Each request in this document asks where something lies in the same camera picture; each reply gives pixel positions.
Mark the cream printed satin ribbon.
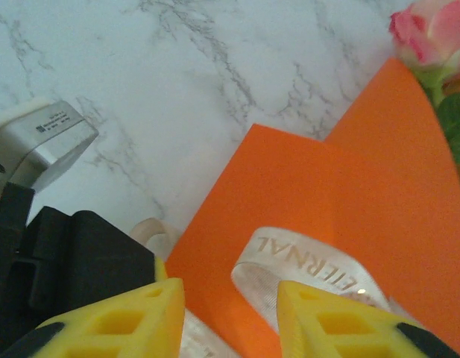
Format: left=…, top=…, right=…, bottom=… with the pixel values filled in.
left=130, top=218, right=415, bottom=358

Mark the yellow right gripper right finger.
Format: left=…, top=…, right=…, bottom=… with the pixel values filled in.
left=276, top=280, right=460, bottom=358

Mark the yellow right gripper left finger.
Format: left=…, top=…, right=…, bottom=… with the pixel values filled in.
left=0, top=277, right=186, bottom=358

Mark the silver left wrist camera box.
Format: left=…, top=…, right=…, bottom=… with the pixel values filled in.
left=0, top=97, right=100, bottom=204

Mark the pink artificial rose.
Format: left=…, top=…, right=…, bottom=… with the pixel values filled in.
left=388, top=0, right=460, bottom=165

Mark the orange wrapping paper sheet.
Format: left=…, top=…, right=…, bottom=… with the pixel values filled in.
left=164, top=57, right=460, bottom=358

